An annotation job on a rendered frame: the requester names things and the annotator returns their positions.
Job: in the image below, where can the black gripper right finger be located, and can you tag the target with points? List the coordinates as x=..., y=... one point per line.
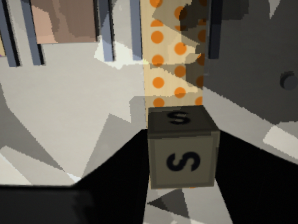
x=257, y=186

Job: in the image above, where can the dark olive cube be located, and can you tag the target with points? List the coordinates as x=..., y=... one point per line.
x=183, y=146

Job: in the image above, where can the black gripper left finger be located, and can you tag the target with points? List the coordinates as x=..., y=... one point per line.
x=113, y=193

